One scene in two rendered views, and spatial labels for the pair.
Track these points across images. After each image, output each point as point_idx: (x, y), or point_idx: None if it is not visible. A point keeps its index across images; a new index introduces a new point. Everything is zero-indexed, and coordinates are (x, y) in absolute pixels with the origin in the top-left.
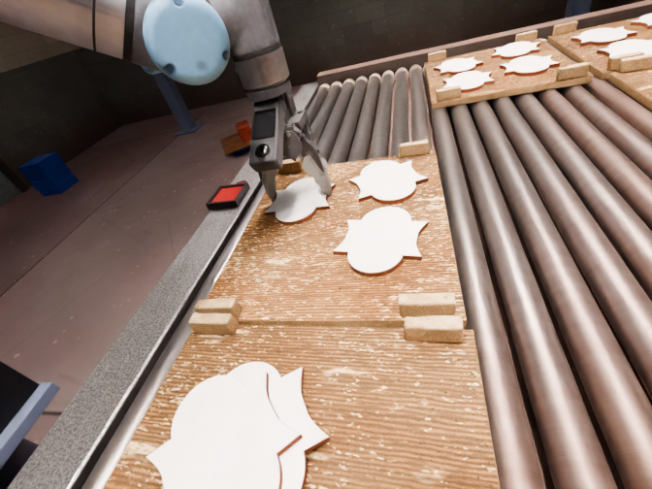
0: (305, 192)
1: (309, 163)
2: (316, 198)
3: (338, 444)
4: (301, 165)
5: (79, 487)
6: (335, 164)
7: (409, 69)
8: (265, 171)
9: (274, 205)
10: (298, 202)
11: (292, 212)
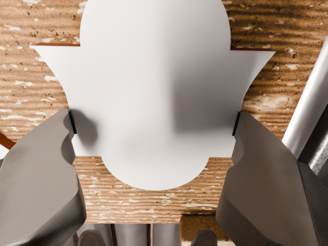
0: (144, 132)
1: (18, 202)
2: (95, 96)
3: None
4: (180, 230)
5: None
6: (107, 222)
7: None
8: (289, 197)
9: (239, 88)
10: (154, 87)
11: (161, 24)
